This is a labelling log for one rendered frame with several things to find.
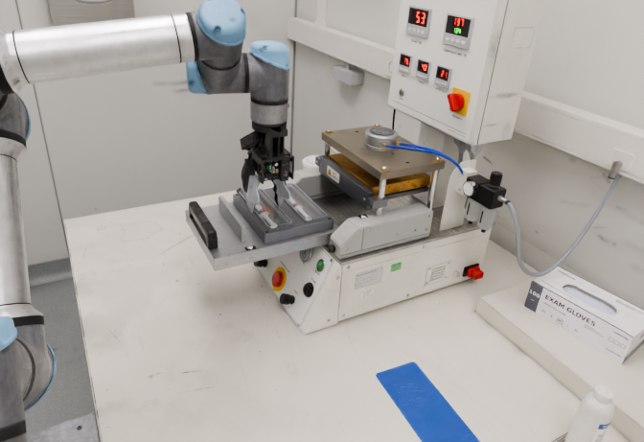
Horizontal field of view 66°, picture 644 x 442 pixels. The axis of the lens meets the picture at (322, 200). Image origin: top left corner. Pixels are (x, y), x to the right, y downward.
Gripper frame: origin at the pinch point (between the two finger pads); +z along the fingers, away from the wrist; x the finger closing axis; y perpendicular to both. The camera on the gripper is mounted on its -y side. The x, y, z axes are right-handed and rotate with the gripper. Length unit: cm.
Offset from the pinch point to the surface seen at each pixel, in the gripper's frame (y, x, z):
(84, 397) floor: -59, -46, 102
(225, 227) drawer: 0.3, -9.2, 4.1
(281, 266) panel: -1.4, 5.3, 19.4
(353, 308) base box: 17.1, 15.3, 22.1
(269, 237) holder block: 10.0, -2.9, 2.4
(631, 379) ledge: 60, 55, 21
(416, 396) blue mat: 42, 15, 26
